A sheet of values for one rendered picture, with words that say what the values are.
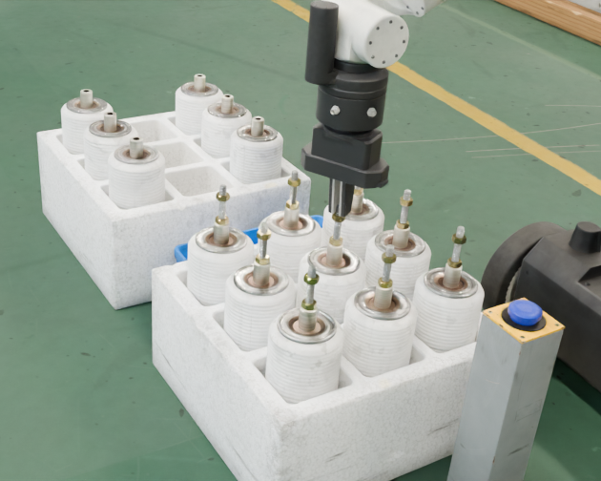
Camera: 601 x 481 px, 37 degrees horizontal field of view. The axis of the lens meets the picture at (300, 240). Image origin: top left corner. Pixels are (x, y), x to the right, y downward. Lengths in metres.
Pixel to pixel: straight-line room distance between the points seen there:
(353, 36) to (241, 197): 0.58
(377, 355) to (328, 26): 0.42
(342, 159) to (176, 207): 0.45
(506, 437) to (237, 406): 0.35
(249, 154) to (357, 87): 0.54
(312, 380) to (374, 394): 0.09
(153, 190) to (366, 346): 0.54
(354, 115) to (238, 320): 0.32
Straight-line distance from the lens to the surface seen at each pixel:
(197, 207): 1.58
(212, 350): 1.24
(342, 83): 1.13
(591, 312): 1.45
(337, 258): 1.28
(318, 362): 1.13
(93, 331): 1.57
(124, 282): 1.59
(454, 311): 1.25
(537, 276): 1.51
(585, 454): 1.45
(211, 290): 1.31
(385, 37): 1.10
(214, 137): 1.74
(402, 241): 1.34
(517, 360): 1.10
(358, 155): 1.17
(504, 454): 1.20
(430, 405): 1.27
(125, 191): 1.56
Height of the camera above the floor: 0.92
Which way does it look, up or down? 30 degrees down
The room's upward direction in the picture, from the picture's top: 5 degrees clockwise
